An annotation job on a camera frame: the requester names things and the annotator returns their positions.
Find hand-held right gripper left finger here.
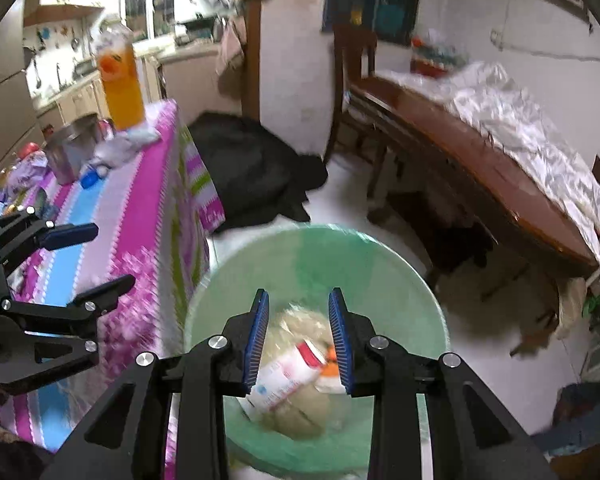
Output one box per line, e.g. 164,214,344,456
40,287,271,480

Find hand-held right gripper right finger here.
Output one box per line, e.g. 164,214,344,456
327,287,561,480

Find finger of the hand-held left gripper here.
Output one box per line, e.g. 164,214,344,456
0,207,99,267
0,274,137,396

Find white packet with red label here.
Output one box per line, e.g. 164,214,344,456
242,340,331,421

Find green lined waste bin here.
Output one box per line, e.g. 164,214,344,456
182,224,451,478

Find striped purple tablecloth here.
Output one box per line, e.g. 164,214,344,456
0,100,226,461

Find metal pot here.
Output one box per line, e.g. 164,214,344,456
42,112,112,186

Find white cloth glove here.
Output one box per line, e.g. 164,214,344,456
92,125,162,167

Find kitchen counter cabinets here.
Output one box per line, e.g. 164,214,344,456
30,40,221,126

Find dark wooden stool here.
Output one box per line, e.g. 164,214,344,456
367,190,496,291

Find orange juice bottle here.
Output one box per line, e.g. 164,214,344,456
91,17,147,132

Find black cloth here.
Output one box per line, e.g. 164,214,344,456
186,111,329,235

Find wooden chair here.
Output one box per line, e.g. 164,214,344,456
324,24,396,201
480,260,561,356

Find person's dark clothing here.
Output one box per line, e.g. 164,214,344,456
0,425,56,480

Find brown wooden table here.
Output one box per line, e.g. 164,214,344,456
347,72,600,278

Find cream cloth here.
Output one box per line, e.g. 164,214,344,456
555,277,588,341

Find hanging beige cloth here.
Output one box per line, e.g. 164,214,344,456
215,15,246,96

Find white shiny table cover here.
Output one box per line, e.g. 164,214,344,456
380,60,600,281

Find plastic bag of goods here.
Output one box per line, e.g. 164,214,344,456
409,30,468,78

